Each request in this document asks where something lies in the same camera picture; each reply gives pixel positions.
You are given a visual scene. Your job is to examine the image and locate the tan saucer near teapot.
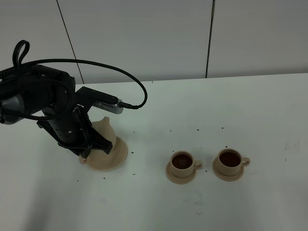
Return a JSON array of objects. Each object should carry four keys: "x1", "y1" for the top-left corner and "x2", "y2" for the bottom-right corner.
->
[{"x1": 166, "y1": 162, "x2": 196, "y2": 184}]

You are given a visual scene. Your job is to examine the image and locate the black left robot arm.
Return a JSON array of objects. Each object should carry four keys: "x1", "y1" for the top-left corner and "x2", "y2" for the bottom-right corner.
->
[{"x1": 0, "y1": 65, "x2": 116, "y2": 158}]

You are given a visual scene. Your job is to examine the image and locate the tan saucer far side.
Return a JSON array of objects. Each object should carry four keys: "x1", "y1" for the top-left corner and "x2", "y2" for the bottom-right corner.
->
[{"x1": 212, "y1": 158, "x2": 244, "y2": 181}]

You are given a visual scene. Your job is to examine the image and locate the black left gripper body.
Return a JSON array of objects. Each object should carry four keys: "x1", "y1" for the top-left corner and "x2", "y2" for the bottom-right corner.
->
[{"x1": 37, "y1": 105, "x2": 93, "y2": 154}]

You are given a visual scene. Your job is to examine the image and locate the tan teacup near teapot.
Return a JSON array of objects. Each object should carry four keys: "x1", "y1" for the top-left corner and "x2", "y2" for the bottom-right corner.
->
[{"x1": 170, "y1": 151, "x2": 203, "y2": 178}]

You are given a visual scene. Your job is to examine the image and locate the tan ceramic teapot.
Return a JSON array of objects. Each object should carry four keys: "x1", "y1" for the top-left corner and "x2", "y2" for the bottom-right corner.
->
[{"x1": 79, "y1": 116, "x2": 116, "y2": 170}]

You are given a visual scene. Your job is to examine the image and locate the tan teacup far side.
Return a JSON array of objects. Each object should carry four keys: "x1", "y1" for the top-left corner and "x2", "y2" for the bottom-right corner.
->
[{"x1": 217, "y1": 148, "x2": 251, "y2": 176}]

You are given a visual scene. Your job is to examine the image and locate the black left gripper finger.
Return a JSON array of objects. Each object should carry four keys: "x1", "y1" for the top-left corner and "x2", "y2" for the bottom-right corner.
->
[
  {"x1": 69, "y1": 147, "x2": 90, "y2": 159},
  {"x1": 91, "y1": 128, "x2": 113, "y2": 154}
]

